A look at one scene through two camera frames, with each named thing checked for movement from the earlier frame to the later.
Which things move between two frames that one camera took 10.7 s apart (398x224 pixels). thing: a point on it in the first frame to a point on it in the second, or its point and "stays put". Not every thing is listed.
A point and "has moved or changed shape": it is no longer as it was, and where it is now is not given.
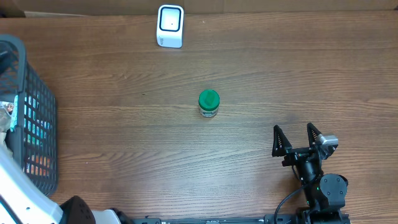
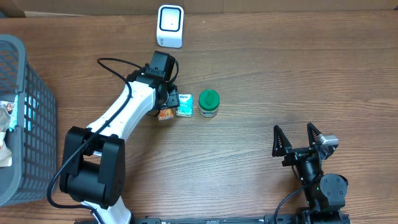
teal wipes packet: (27, 115) has moved or changed shape
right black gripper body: (295, 155) stays put
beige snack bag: (6, 109) stays put
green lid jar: (209, 101) stays put
